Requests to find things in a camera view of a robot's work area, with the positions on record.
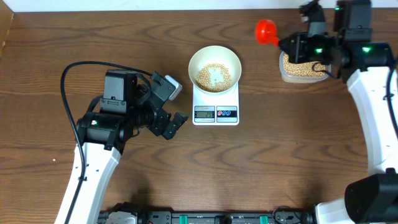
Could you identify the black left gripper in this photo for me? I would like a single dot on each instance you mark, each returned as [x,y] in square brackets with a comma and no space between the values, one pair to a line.
[157,126]

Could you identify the clear plastic soybean container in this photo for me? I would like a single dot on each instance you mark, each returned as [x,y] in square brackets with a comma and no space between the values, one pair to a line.
[310,72]

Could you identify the white digital kitchen scale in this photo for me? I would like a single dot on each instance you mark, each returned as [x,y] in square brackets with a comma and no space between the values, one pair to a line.
[216,109]

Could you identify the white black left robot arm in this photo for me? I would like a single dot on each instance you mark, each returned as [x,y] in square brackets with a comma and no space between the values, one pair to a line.
[129,103]

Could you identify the white round bowl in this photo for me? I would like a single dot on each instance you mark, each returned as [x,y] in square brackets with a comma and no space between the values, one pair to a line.
[214,69]

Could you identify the red plastic measuring scoop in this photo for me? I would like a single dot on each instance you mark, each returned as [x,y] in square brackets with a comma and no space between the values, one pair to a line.
[266,32]

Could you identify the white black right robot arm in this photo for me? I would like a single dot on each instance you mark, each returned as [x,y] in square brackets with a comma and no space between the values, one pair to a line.
[368,69]

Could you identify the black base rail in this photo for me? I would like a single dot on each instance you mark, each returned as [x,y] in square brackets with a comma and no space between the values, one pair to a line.
[145,214]

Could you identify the brown cardboard box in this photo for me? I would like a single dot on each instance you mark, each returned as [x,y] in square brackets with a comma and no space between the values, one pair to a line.
[6,18]

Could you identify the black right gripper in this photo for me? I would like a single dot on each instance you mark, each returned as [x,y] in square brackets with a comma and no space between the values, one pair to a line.
[296,55]

